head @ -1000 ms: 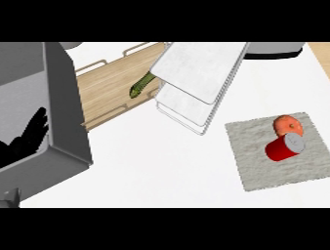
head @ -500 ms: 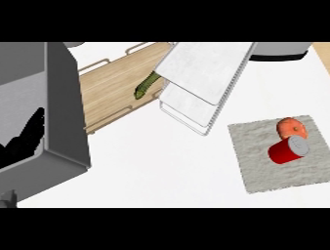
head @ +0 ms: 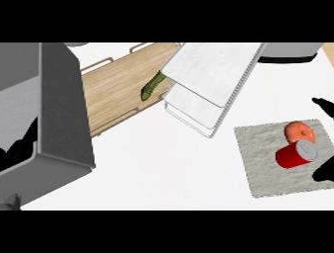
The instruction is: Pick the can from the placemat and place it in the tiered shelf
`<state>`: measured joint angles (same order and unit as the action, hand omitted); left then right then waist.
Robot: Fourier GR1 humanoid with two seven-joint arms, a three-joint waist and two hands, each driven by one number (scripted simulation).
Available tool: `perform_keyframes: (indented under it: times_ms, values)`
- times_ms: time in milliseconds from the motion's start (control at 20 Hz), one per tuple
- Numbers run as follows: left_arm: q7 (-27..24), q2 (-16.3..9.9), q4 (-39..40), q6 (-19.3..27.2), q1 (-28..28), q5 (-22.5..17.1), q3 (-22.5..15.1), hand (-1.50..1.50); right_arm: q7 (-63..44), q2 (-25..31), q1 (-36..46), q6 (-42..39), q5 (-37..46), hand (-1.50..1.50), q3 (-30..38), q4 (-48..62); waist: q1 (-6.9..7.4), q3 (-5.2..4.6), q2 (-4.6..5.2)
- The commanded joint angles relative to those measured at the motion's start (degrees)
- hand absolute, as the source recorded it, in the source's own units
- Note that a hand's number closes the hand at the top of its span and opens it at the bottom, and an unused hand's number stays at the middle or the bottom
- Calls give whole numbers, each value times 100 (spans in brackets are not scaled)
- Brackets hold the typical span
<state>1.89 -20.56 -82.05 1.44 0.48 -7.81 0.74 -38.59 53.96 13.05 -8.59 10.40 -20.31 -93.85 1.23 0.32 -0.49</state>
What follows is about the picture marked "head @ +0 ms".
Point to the green cucumber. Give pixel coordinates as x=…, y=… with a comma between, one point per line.
x=151, y=87

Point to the wooden cutting board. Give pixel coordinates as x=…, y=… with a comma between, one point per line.
x=112, y=89

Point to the small grey object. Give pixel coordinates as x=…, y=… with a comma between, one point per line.
x=77, y=44

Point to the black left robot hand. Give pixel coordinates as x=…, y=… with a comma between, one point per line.
x=20, y=150

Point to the orange fruit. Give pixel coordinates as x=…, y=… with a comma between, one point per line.
x=297, y=131

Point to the grey placemat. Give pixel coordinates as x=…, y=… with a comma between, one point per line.
x=266, y=171

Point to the white tiered shelf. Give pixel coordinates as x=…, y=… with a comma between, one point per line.
x=207, y=75

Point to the red can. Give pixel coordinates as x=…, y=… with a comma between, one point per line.
x=290, y=157

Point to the large grey appliance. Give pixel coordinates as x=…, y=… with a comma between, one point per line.
x=62, y=108

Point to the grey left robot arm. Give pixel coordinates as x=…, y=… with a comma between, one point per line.
x=1, y=206

